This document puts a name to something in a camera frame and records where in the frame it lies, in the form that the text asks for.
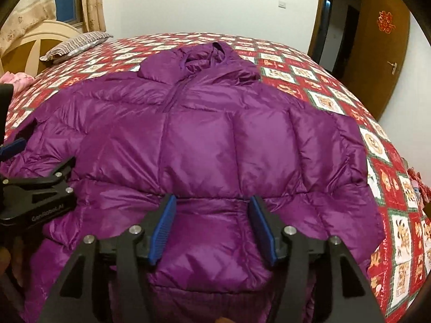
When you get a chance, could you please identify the purple puffer jacket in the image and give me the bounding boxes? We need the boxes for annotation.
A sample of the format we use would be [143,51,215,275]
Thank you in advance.
[0,40,386,323]

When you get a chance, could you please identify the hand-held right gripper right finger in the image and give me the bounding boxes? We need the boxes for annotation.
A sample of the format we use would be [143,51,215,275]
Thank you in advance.
[247,195,386,323]

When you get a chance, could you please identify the brown wooden door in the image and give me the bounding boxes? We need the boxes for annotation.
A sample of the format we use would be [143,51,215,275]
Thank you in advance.
[340,0,411,122]

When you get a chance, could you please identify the beige gathered curtain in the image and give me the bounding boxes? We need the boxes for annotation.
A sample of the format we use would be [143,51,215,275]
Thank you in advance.
[80,0,108,34]

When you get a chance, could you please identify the red patterned cloth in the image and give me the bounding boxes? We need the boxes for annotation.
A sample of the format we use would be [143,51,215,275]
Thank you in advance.
[407,166,425,206]

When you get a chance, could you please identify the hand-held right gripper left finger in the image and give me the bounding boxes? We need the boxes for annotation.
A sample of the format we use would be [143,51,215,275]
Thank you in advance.
[40,194,178,323]

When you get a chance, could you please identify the brown wooden door frame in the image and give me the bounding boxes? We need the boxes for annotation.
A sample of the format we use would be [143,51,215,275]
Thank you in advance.
[308,0,371,71]

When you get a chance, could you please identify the window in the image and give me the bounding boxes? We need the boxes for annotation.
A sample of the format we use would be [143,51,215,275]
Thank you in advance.
[55,0,83,27]

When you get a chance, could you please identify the beige sheer curtain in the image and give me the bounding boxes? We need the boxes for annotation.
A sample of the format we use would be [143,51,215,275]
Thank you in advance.
[0,0,58,54]

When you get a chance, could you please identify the striped pillow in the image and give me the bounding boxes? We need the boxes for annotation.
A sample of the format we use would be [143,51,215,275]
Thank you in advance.
[40,31,114,63]

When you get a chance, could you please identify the cream wooden headboard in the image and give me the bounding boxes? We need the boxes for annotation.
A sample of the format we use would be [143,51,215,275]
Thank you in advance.
[0,19,83,75]

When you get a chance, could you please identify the pink floral quilt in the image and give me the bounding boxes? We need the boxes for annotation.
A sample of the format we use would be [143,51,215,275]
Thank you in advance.
[0,72,34,92]

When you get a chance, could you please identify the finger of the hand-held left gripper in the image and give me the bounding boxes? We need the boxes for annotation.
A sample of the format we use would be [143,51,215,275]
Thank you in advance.
[0,156,77,196]
[0,86,27,163]

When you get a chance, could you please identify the red printed patchwork bedspread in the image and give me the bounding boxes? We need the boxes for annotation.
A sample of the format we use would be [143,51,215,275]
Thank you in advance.
[0,33,431,320]

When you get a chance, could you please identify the red paper door decoration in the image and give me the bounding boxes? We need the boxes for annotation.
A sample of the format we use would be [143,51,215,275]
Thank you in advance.
[376,11,395,34]

